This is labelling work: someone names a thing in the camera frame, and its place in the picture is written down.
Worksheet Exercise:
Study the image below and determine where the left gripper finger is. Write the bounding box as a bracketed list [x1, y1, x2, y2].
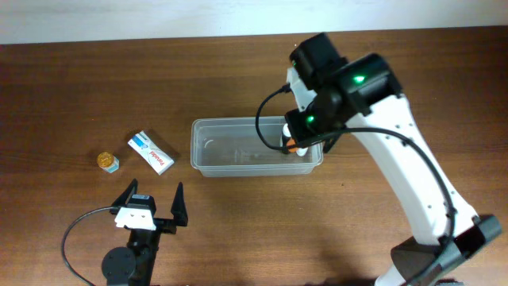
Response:
[171, 182, 188, 226]
[111, 179, 138, 207]

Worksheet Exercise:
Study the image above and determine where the dark bottle white cap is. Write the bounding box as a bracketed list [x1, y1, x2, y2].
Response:
[279, 123, 291, 147]

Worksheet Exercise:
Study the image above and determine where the orange tube white cap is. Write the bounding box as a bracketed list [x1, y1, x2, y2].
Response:
[286, 138, 298, 153]

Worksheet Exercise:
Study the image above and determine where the white spray bottle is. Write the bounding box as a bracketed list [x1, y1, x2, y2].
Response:
[296, 148, 308, 157]

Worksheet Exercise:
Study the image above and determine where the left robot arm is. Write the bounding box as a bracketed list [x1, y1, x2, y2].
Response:
[101, 180, 188, 286]

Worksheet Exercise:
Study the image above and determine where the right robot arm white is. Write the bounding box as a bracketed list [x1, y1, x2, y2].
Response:
[286, 33, 502, 285]

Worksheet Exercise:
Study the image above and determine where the clear plastic container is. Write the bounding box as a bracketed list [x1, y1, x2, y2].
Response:
[190, 117, 324, 177]

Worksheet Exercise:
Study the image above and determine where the small gold-lid jar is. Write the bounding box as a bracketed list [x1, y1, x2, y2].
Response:
[96, 152, 119, 173]

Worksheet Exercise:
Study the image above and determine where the white Panadol box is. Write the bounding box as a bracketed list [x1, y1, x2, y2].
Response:
[128, 131, 175, 175]

